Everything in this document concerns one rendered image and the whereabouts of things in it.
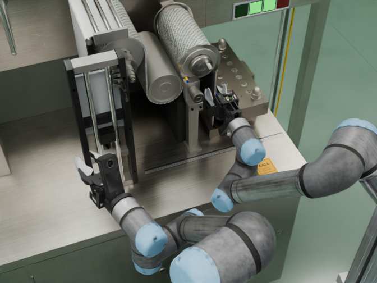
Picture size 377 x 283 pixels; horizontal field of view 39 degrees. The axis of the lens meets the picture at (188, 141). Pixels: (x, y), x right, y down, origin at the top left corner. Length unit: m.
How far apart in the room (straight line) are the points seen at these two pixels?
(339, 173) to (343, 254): 1.47
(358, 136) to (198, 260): 0.64
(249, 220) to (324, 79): 2.74
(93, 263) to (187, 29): 0.86
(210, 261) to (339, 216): 2.01
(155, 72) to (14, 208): 0.65
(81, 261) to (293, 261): 1.24
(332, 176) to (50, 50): 1.09
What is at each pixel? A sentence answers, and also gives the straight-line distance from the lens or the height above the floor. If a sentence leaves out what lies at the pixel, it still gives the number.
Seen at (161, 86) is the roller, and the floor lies 1.19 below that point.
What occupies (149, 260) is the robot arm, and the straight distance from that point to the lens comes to 1.40.
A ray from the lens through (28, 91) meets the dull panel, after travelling 2.08.
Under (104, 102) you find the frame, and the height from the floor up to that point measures 1.27.
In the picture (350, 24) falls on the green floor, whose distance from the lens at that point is 4.34.
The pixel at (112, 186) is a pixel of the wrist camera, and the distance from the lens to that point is 1.39.
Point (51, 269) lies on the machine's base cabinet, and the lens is 1.89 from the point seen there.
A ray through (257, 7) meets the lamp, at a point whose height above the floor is 1.19.
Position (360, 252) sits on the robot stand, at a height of 1.51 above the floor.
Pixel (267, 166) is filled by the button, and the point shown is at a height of 0.92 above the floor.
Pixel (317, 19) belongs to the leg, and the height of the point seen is 0.93.
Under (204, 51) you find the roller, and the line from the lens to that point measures 1.73.
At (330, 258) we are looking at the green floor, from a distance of 2.83.
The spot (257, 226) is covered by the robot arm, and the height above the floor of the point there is 1.46.
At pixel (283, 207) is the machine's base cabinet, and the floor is 0.69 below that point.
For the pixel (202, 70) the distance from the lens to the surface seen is 1.76.
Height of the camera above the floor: 2.34
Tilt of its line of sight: 46 degrees down
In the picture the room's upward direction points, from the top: straight up
